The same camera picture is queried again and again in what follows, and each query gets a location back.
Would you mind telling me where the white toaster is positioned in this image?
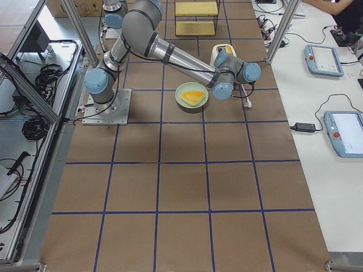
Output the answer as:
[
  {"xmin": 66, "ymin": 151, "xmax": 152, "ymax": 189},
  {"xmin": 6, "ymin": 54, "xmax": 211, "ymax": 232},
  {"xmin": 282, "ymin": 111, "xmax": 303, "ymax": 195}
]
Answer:
[{"xmin": 210, "ymin": 44, "xmax": 237, "ymax": 67}]

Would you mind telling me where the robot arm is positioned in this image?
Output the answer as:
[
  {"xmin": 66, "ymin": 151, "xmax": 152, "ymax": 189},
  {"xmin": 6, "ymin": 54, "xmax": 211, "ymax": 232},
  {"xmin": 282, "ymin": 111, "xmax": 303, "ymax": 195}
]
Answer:
[
  {"xmin": 103, "ymin": 0, "xmax": 128, "ymax": 29},
  {"xmin": 85, "ymin": 1, "xmax": 261, "ymax": 113}
]

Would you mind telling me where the triangular bread on plate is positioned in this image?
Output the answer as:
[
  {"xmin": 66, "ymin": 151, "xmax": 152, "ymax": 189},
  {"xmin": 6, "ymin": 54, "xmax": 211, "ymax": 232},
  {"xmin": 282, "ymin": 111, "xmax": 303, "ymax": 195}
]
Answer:
[{"xmin": 181, "ymin": 91, "xmax": 206, "ymax": 107}]

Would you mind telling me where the light green plate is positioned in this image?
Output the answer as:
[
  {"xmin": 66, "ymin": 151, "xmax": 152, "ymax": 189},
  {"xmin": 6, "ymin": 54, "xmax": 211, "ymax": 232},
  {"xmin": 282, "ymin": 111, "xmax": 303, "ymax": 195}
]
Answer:
[{"xmin": 175, "ymin": 82, "xmax": 209, "ymax": 109}]

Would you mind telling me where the black power adapter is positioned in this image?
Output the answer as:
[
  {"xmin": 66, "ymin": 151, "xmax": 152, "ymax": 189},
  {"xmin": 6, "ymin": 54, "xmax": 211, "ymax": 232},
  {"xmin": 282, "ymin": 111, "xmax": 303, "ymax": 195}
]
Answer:
[{"xmin": 290, "ymin": 122, "xmax": 316, "ymax": 133}]

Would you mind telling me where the cardboard box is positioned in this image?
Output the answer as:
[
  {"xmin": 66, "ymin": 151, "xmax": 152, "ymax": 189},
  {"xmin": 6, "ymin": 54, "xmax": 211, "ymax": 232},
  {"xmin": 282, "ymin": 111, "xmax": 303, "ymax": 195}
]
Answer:
[{"xmin": 46, "ymin": 0, "xmax": 103, "ymax": 18}]

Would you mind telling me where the blue teach pendant far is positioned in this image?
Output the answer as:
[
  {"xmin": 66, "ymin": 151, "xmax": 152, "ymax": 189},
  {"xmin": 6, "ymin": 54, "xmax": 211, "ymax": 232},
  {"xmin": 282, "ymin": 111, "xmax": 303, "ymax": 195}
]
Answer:
[{"xmin": 304, "ymin": 44, "xmax": 344, "ymax": 77}]

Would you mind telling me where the blue teach pendant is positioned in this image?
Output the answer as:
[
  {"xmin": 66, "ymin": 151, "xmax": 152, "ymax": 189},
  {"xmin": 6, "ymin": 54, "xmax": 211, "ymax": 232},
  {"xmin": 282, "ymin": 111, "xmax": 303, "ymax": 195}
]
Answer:
[
  {"xmin": 324, "ymin": 111, "xmax": 362, "ymax": 158},
  {"xmin": 304, "ymin": 44, "xmax": 344, "ymax": 77}
]

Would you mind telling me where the blue teach pendant near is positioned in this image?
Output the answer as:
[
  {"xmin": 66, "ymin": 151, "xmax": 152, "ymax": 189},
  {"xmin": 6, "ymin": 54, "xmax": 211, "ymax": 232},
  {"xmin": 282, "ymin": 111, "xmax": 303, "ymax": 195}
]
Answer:
[{"xmin": 324, "ymin": 111, "xmax": 362, "ymax": 158}]

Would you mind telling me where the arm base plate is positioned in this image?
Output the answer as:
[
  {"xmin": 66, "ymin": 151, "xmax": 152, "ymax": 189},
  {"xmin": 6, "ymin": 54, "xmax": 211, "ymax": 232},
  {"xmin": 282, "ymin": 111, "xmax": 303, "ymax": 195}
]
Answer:
[
  {"xmin": 82, "ymin": 88, "xmax": 132, "ymax": 125},
  {"xmin": 103, "ymin": 27, "xmax": 121, "ymax": 40}
]

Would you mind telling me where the white toaster power cable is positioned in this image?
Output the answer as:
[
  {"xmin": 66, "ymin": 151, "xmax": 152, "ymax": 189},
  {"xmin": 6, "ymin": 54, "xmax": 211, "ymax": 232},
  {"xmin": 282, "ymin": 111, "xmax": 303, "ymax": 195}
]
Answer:
[{"xmin": 239, "ymin": 84, "xmax": 254, "ymax": 109}]

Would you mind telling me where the black wire basket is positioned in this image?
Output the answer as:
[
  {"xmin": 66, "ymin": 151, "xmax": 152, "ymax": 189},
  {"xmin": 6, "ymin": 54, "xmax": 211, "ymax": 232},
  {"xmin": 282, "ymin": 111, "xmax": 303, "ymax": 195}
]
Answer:
[{"xmin": 174, "ymin": 0, "xmax": 222, "ymax": 37}]

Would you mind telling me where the aluminium frame post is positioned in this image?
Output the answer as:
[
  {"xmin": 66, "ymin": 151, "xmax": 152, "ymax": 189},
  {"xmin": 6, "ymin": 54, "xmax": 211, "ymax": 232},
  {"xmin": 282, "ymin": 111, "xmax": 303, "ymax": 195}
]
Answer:
[{"xmin": 265, "ymin": 0, "xmax": 300, "ymax": 65}]

